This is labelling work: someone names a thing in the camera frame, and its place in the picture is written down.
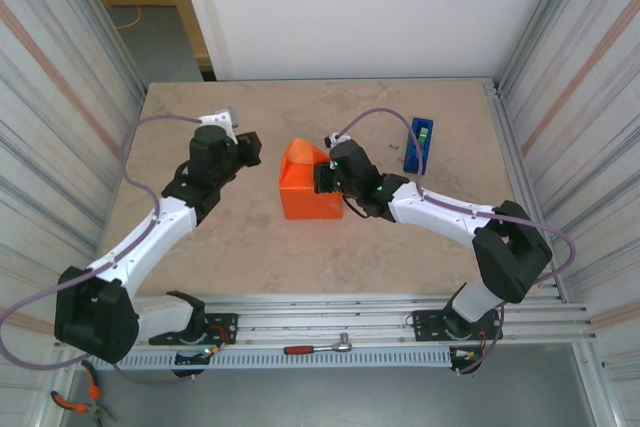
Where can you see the green tape roll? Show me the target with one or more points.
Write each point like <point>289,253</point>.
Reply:
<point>423,134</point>

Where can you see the aluminium rail frame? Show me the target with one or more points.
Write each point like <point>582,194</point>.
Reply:
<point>320,309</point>

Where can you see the blue tape dispenser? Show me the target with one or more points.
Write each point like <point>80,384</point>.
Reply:
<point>414,147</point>

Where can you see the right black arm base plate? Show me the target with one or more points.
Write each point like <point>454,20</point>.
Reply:
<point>425,324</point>

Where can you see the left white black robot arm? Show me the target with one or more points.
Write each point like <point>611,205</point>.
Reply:
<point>95,317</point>

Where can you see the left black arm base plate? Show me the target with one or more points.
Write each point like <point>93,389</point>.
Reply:
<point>225,322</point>

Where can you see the orange cloth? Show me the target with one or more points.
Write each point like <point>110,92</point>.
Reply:
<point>305,197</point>

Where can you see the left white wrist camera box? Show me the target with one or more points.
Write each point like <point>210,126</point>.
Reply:
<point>220,121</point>

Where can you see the black under-rail bracket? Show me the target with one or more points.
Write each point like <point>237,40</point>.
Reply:
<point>462,357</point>
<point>187,358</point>

